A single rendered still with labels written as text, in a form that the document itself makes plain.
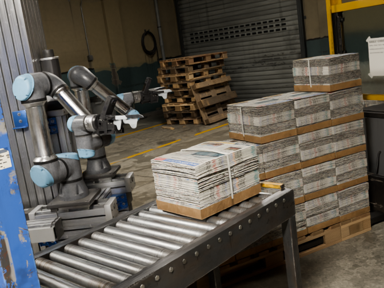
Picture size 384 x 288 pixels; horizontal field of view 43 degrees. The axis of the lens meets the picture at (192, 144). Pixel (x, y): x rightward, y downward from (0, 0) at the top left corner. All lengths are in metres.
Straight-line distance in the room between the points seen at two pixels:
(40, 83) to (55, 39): 7.78
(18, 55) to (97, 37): 8.08
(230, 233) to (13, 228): 1.00
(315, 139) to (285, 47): 7.21
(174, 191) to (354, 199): 1.88
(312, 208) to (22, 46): 2.07
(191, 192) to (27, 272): 1.01
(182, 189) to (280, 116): 1.28
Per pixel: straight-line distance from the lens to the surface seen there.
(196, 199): 1.94
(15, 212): 1.04
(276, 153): 3.12
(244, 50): 11.01
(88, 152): 2.19
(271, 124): 3.06
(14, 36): 2.67
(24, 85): 2.31
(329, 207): 3.48
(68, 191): 2.49
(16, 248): 1.06
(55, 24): 10.16
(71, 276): 1.72
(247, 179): 2.12
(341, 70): 3.43
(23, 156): 2.73
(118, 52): 10.88
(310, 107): 3.25
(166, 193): 2.08
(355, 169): 3.59
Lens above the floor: 1.48
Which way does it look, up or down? 11 degrees down
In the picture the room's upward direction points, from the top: 8 degrees counter-clockwise
